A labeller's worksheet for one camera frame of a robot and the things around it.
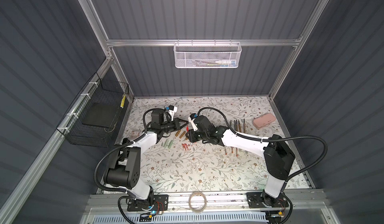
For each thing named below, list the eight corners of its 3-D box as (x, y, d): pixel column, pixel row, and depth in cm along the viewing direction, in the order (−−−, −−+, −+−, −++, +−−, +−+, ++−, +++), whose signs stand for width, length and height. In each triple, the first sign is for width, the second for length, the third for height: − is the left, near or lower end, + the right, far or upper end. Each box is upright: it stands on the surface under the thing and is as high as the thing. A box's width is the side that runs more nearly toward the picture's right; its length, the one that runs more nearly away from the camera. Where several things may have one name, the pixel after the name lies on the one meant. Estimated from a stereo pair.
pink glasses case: (257, 129, 103) (258, 127, 101) (251, 122, 107) (252, 120, 105) (275, 121, 107) (277, 119, 105) (268, 114, 111) (270, 112, 109)
